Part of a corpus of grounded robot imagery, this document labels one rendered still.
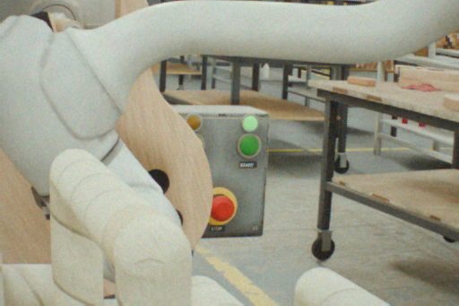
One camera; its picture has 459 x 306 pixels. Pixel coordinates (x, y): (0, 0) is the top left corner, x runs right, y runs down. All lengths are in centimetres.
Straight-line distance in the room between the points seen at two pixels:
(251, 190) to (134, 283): 115
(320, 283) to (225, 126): 92
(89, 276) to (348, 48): 48
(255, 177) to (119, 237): 114
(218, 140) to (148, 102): 24
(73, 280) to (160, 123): 75
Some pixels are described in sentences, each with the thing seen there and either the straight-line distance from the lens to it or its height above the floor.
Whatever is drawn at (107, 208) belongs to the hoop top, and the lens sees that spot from 42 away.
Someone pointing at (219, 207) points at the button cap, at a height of 98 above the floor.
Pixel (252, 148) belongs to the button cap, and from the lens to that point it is 151.
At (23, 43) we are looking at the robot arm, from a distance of 88.
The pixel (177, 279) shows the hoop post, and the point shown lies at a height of 119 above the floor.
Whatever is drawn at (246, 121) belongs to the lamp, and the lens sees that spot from 150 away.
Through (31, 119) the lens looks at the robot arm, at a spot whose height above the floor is 118.
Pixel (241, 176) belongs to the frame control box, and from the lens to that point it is 152.
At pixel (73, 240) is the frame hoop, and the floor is 116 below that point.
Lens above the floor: 130
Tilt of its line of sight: 8 degrees down
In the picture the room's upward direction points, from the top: 3 degrees clockwise
